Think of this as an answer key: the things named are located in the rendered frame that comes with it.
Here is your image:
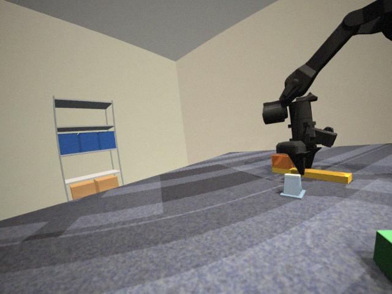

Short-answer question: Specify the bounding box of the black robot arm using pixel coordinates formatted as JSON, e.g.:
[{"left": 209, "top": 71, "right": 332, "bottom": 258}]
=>
[{"left": 262, "top": 0, "right": 392, "bottom": 148}]

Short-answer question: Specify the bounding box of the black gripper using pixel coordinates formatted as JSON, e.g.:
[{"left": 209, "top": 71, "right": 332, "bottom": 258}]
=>
[{"left": 276, "top": 118, "right": 322, "bottom": 175}]

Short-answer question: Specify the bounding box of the green block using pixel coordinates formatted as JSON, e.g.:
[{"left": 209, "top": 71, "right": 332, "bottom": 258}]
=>
[{"left": 373, "top": 230, "right": 392, "bottom": 279}]

